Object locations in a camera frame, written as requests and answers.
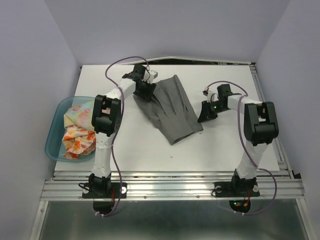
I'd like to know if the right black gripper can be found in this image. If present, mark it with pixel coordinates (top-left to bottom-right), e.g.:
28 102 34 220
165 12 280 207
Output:
196 100 227 123

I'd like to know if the grey pleated skirt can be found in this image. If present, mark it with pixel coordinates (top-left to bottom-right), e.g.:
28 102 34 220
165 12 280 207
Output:
133 75 203 145

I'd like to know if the pastel floral skirt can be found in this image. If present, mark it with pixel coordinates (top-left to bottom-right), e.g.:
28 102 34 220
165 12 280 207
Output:
63 100 94 131

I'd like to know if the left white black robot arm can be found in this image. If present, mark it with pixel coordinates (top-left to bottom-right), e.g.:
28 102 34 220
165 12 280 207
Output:
88 64 158 197

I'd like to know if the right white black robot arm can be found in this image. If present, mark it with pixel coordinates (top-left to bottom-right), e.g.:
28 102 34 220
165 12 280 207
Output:
197 81 279 198

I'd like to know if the orange floral skirt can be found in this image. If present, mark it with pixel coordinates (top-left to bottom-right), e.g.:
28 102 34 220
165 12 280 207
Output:
61 125 96 159

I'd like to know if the blue plastic basin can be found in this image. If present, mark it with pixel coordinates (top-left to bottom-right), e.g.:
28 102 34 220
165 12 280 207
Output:
44 96 95 163

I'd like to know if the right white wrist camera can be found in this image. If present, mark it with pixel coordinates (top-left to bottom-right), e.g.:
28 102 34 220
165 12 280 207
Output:
202 87 218 103

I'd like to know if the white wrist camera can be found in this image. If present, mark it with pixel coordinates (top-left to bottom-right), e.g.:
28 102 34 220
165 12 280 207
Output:
202 87 218 103
143 70 158 84

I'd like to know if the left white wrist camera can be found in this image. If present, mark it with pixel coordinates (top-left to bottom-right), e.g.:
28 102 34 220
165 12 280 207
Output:
143 70 158 84

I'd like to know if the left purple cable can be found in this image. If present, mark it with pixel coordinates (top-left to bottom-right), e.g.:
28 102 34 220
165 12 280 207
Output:
96 55 151 218

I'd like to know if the aluminium frame rail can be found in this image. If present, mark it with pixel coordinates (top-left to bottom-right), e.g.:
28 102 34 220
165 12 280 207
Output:
40 170 305 201

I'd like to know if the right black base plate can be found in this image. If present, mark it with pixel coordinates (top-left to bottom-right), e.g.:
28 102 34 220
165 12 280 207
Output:
213 181 260 199

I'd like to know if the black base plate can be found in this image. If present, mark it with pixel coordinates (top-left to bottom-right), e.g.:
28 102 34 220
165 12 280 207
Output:
78 182 128 199
213 181 260 199

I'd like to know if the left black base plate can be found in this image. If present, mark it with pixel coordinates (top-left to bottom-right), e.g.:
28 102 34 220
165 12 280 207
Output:
78 182 128 199

